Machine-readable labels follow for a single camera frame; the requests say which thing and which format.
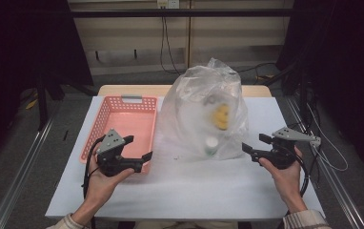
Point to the white power strip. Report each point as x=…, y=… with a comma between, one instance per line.
x=316, y=141

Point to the small white-capped bottle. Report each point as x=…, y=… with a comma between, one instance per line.
x=211, y=144

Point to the black curtain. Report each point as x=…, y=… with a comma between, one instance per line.
x=18, y=47
x=345, y=63

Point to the wooden table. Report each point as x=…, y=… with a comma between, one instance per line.
x=132, y=90

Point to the black metal stand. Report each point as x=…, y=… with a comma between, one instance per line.
x=42, y=101

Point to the person's left hand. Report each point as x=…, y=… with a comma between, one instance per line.
x=99, y=187

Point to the white wall outlet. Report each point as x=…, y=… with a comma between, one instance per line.
x=168, y=4

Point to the black horizontal bar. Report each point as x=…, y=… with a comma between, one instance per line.
x=177, y=13

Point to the metal floor rail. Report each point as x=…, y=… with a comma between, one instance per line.
x=21, y=171
x=332, y=184

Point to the pink plastic basket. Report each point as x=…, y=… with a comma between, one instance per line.
x=129, y=120

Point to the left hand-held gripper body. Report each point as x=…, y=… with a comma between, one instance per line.
x=111, y=144

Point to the person's right hand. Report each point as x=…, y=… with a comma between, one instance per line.
x=289, y=184

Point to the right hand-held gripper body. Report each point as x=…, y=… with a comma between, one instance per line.
x=289, y=135

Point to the clear smiley plastic bag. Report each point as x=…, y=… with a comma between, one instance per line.
x=196, y=127

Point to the white table mat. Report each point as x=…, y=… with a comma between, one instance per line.
x=183, y=194

